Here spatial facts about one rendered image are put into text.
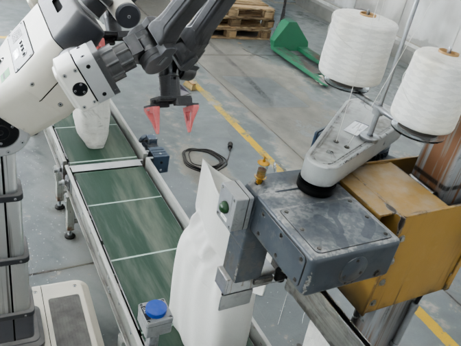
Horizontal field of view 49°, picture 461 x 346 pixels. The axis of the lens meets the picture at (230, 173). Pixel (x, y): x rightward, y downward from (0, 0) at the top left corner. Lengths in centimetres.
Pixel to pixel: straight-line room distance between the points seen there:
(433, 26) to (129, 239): 587
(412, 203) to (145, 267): 135
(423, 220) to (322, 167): 29
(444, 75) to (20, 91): 101
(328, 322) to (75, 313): 128
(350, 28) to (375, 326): 90
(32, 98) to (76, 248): 165
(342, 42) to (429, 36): 631
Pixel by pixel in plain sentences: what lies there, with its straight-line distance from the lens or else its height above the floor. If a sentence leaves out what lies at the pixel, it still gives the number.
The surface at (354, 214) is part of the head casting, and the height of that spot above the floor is 134.
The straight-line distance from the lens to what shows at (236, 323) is 172.
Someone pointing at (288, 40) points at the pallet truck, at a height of 16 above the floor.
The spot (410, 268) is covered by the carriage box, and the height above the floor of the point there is 115.
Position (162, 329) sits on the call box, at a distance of 151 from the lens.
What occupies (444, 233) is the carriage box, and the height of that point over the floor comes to 126.
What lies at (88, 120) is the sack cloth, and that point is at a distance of 305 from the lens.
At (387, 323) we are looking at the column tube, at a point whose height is 85.
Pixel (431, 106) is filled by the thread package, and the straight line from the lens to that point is 112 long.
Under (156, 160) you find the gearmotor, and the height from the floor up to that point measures 37.
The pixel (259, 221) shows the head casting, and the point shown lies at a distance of 112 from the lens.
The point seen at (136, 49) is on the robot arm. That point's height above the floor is 153.
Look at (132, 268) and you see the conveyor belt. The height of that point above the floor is 38.
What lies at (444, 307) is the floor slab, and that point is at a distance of 326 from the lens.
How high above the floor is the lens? 194
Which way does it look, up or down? 31 degrees down
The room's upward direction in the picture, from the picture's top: 11 degrees clockwise
